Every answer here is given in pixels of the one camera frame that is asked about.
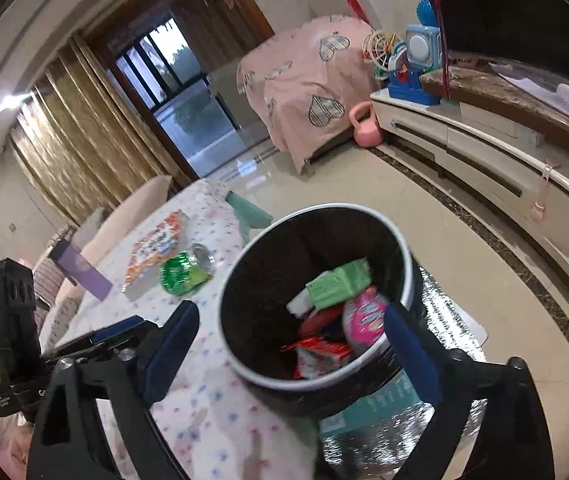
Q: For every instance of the golden curtain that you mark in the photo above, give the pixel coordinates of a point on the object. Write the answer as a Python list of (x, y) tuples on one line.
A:
[(79, 125)]

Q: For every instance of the bead maze toy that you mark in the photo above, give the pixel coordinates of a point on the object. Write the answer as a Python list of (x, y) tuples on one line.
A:
[(379, 52)]

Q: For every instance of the silver foil mat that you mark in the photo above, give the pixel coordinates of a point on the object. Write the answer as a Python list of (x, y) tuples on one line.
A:
[(444, 320)]

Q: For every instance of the white dotted tablecloth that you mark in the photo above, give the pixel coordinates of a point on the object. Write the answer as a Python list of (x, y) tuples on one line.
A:
[(214, 410)]

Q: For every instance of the colourful printed snack box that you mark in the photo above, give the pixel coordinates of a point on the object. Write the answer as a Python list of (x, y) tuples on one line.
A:
[(154, 255)]

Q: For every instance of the pink heart print cover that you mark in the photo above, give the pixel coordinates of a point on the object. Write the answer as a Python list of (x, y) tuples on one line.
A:
[(299, 80)]

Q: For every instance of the sliding glass door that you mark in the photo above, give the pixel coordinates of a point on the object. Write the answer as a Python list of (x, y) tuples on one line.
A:
[(184, 110)]

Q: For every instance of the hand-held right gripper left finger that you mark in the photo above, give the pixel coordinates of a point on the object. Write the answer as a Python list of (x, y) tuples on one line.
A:
[(172, 350)]

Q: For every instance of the green cardboard box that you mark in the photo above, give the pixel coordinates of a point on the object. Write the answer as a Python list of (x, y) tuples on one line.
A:
[(339, 282)]

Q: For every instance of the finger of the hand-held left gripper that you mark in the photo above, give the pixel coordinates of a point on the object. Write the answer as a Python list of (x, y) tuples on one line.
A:
[(114, 331)]

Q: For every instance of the blue toy machine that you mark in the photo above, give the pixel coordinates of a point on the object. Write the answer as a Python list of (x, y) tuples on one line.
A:
[(417, 65)]

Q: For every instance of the small red packet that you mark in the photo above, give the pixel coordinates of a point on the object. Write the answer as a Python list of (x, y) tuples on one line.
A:
[(319, 322)]

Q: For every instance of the black television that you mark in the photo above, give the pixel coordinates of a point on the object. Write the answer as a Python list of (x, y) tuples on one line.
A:
[(514, 0)]

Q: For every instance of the red and white packet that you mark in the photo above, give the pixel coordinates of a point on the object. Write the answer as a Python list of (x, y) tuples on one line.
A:
[(322, 355)]

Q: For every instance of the thin red pole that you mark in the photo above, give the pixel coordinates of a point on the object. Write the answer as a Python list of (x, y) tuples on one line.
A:
[(439, 35)]

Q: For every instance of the white rimmed black trash bin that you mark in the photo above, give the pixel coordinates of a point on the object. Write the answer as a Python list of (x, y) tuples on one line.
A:
[(264, 280)]

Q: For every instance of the cream television cabinet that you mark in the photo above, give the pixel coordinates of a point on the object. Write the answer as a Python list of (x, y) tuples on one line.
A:
[(489, 150)]

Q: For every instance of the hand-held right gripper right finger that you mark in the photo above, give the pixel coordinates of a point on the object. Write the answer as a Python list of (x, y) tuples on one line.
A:
[(414, 355)]

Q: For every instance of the teal cardboard box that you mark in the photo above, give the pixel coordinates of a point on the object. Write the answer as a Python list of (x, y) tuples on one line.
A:
[(379, 405)]

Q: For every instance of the striped cushion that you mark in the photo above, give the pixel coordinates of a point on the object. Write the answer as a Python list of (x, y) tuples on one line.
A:
[(49, 285)]

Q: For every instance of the purple bottle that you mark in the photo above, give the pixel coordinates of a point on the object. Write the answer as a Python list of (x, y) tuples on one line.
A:
[(82, 272)]

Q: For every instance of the pink round packet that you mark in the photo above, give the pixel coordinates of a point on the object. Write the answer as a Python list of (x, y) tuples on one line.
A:
[(364, 317)]

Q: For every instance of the blue spiky ball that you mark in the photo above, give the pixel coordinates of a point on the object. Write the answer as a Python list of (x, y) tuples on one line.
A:
[(427, 12)]

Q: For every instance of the pink kettlebell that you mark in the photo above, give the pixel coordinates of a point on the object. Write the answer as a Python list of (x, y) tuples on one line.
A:
[(366, 132)]

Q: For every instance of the white papers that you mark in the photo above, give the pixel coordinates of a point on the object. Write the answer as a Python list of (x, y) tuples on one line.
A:
[(564, 95)]

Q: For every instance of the beige sofa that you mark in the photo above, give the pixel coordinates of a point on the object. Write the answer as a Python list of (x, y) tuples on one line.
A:
[(129, 210)]

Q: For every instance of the teal plastic stool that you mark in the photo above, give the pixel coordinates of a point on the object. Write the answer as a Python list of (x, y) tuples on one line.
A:
[(249, 210)]

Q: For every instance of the green crushed can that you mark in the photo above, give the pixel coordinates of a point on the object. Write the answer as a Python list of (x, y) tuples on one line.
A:
[(182, 275)]

